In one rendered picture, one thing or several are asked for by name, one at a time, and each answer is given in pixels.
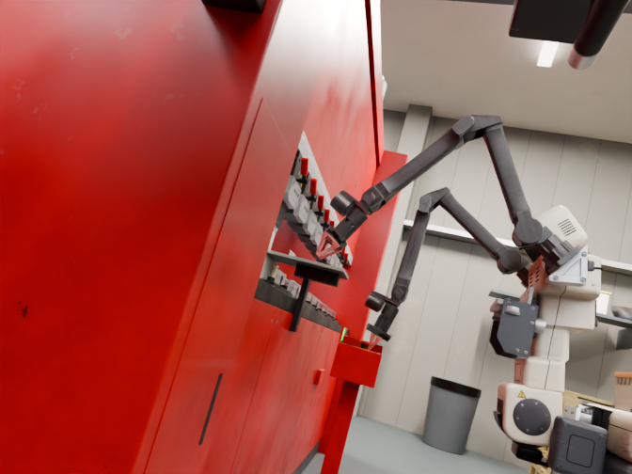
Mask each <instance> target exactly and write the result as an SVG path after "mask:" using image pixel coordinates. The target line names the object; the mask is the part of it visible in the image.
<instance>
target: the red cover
mask: <svg viewBox="0 0 632 474"><path fill-rule="evenodd" d="M365 13H366V26H367V39H368V52H369V65H370V78H371V103H372V116H373V129H374V143H375V155H376V165H377V166H379V165H380V164H381V160H382V157H383V153H384V123H383V92H382V60H381V28H380V0H365Z"/></svg>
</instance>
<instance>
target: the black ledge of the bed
mask: <svg viewBox="0 0 632 474"><path fill-rule="evenodd" d="M254 297H255V298H257V299H260V300H261V301H264V302H266V303H269V304H271V305H273V306H276V307H278V308H282V309H284V310H287V311H289V312H291V313H294V310H295V306H296V303H297V300H296V299H294V298H293V297H291V296H289V295H287V294H286V293H284V292H282V291H281V290H279V289H277V288H276V287H274V286H272V285H270V284H269V283H267V282H265V281H263V280H262V279H259V282H258V286H257V289H256V292H255V295H254ZM301 317H303V318H305V319H308V320H310V321H312V322H314V323H316V324H320V325H322V326H325V327H327V328H330V329H332V330H335V331H337V332H339V333H341V329H342V325H340V324H337V323H336V322H334V321H332V320H330V319H329V318H327V317H325V316H324V315H323V314H321V313H319V312H318V311H316V310H314V309H312V308H310V307H308V306H306V305H304V309H303V313H302V316H301Z"/></svg>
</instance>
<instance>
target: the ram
mask: <svg viewBox="0 0 632 474"><path fill-rule="evenodd" d="M304 132H305V135H306V137H307V140H308V143H309V146H310V148H311V151H312V153H313V156H314V158H315V161H316V164H317V166H318V168H319V170H320V173H321V176H322V178H323V181H324V185H325V187H326V190H327V193H328V195H329V197H330V199H331V200H332V198H333V197H334V196H335V195H336V194H338V193H339V192H340V191H342V190H344V191H345V192H347V193H348V194H350V195H351V196H352V197H354V198H355V199H356V200H358V201H360V200H361V197H362V195H363V193H364V192H365V191H367V190H368V189H369V188H371V187H372V183H373V179H374V176H375V172H376V155H375V143H374V129H373V116H372V103H371V78H370V65H369V52H368V39H367V26H366V13H365V0H341V3H340V9H339V12H338V15H337V19H336V21H335V25H334V28H333V31H332V35H331V38H330V41H329V44H328V47H327V51H326V54H325V57H324V63H323V66H322V69H321V72H320V76H319V79H318V82H317V86H316V88H315V92H314V95H313V98H312V102H311V105H310V108H309V111H308V117H307V120H306V123H305V127H304ZM297 150H299V151H300V152H301V154H302V156H303V157H304V158H308V155H307V152H306V150H305V147H304V145H303V143H302V140H301V139H300V143H299V146H298V149H297ZM308 172H309V173H310V175H311V178H313V179H317V177H316V174H315V172H314V169H313V167H312V165H311V162H310V160H309V158H308ZM317 180H318V179H317ZM361 226H362V225H361ZM361 226H360V227H359V228H358V229H356V231H355V232H354V233H353V234H352V235H351V237H350V238H349V239H348V240H347V244H348V246H349V248H350V251H351V253H352V256H353V257H354V254H355V250H356V244H357V240H358V236H359V232H360V229H361Z"/></svg>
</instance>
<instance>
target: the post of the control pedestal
mask: <svg viewBox="0 0 632 474"><path fill-rule="evenodd" d="M359 387H360V384H356V383H353V382H349V381H346V380H344V382H343V386H342V389H341V393H340V399H339V403H338V407H337V411H336V415H335V418H334V422H333V426H332V430H331V433H330V436H329V440H328V444H327V448H326V452H325V456H324V462H323V466H322V470H321V474H338V473H339V469H340V462H341V458H342V455H343V451H344V447H345V443H346V439H347V435H348V432H349V428H350V424H351V420H352V416H353V413H354V409H355V405H356V398H357V394H358V391H359Z"/></svg>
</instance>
